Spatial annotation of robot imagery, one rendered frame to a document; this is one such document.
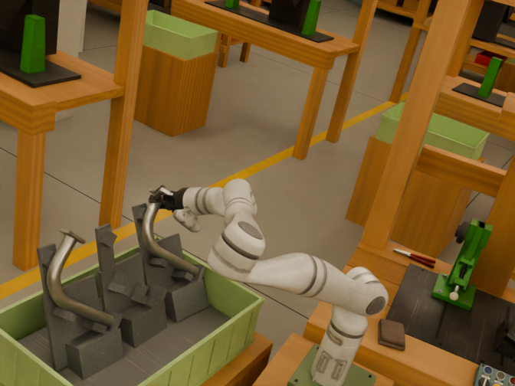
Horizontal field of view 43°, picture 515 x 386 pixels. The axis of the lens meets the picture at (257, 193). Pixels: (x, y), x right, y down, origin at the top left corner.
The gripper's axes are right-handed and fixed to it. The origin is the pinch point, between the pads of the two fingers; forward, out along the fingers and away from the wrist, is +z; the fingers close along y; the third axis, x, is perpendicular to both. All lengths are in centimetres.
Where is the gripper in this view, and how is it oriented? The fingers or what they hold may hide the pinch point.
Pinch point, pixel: (158, 201)
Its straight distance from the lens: 184.8
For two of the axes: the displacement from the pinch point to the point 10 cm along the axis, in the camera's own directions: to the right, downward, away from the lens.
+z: -7.5, 0.2, 6.6
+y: -5.7, -5.2, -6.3
